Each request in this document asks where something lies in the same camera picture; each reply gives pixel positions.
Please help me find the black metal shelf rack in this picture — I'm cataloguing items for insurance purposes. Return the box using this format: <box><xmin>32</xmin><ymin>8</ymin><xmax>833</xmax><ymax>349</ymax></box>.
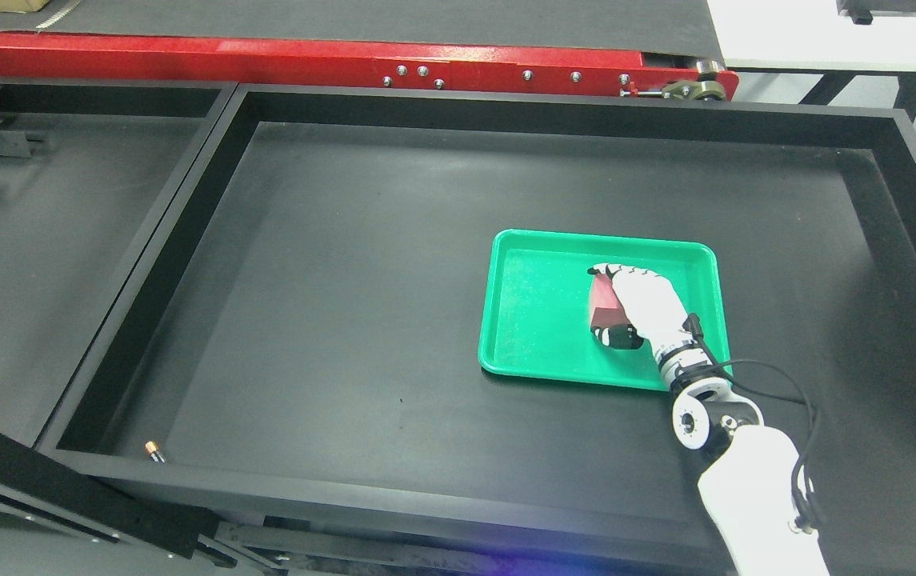
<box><xmin>0</xmin><ymin>78</ymin><xmax>234</xmax><ymax>558</ymax></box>
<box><xmin>41</xmin><ymin>86</ymin><xmax>916</xmax><ymax>575</ymax></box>

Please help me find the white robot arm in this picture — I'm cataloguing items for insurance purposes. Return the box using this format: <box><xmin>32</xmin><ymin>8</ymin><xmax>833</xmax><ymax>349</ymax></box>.
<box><xmin>653</xmin><ymin>340</ymin><xmax>830</xmax><ymax>575</ymax></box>

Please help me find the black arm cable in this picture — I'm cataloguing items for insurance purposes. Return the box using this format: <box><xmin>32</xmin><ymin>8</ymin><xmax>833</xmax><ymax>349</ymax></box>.
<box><xmin>683</xmin><ymin>314</ymin><xmax>822</xmax><ymax>533</ymax></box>

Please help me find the green plastic tray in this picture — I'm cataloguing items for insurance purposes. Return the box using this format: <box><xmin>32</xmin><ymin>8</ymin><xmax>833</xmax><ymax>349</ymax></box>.
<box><xmin>478</xmin><ymin>229</ymin><xmax>730</xmax><ymax>391</ymax></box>

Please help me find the red conveyor frame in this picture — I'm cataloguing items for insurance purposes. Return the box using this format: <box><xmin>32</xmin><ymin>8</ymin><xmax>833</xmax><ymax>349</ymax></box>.
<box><xmin>0</xmin><ymin>32</ymin><xmax>740</xmax><ymax>99</ymax></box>

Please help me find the black metal right shelf rack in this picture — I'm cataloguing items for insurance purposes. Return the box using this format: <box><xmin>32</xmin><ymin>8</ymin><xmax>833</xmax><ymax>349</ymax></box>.
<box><xmin>41</xmin><ymin>86</ymin><xmax>916</xmax><ymax>575</ymax></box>

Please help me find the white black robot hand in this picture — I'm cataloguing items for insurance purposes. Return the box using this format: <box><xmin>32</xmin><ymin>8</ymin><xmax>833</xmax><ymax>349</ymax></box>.
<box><xmin>588</xmin><ymin>262</ymin><xmax>698</xmax><ymax>363</ymax></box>

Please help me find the pink cube block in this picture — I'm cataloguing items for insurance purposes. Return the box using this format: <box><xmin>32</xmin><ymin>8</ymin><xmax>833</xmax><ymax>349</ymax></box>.
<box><xmin>588</xmin><ymin>274</ymin><xmax>627</xmax><ymax>329</ymax></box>

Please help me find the black metal left shelf rack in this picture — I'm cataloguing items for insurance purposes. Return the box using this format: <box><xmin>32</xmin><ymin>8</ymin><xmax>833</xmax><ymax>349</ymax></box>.
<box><xmin>0</xmin><ymin>78</ymin><xmax>234</xmax><ymax>558</ymax></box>

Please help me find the white far table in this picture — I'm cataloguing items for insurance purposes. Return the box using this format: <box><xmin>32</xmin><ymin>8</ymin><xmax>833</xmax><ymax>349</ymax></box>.
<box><xmin>706</xmin><ymin>0</ymin><xmax>916</xmax><ymax>121</ymax></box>

